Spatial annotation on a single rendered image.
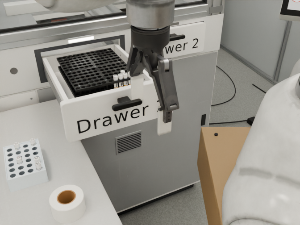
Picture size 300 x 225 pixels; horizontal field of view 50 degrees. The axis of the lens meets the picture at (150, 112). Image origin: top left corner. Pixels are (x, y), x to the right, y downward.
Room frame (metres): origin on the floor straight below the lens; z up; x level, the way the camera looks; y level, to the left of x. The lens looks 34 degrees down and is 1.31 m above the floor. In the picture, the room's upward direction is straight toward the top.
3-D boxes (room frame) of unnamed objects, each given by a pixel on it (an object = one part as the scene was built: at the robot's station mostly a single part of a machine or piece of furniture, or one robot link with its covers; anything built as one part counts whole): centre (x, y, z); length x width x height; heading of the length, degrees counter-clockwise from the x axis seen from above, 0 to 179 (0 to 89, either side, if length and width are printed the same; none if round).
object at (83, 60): (0.86, 0.16, 0.87); 0.22 x 0.18 x 0.06; 26
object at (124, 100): (0.65, 0.06, 0.91); 0.07 x 0.04 x 0.01; 116
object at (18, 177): (0.58, 0.30, 0.78); 0.12 x 0.08 x 0.04; 24
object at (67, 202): (0.45, 0.17, 0.78); 0.07 x 0.07 x 0.04
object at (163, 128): (0.54, -0.03, 0.93); 0.03 x 0.01 x 0.07; 116
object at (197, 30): (1.10, -0.07, 0.87); 0.29 x 0.02 x 0.11; 116
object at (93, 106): (0.68, 0.07, 0.87); 0.29 x 0.02 x 0.11; 116
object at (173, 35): (1.08, -0.08, 0.91); 0.07 x 0.04 x 0.01; 116
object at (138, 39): (0.60, 0.00, 1.07); 0.08 x 0.07 x 0.09; 26
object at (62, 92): (0.86, 0.16, 0.86); 0.40 x 0.26 x 0.06; 26
